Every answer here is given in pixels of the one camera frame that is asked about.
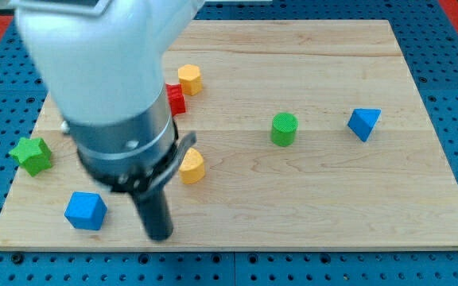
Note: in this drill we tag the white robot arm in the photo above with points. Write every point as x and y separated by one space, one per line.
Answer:
102 63

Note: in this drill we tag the wooden board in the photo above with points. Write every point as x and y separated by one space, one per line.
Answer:
327 191

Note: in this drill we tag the green star block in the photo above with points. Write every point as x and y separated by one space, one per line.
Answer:
32 154

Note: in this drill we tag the blue triangle block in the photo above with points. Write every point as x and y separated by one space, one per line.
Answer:
363 121

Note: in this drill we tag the green cylinder block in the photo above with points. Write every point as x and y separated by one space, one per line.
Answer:
283 129

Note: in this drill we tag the blue cube block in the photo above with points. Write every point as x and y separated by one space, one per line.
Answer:
86 210

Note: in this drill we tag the red block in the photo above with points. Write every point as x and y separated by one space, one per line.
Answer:
176 99

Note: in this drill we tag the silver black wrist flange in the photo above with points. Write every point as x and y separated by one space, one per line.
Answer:
141 151

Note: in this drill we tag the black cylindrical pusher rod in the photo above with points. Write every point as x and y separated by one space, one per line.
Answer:
153 210

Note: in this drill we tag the yellow hexagon block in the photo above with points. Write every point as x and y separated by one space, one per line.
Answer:
190 79

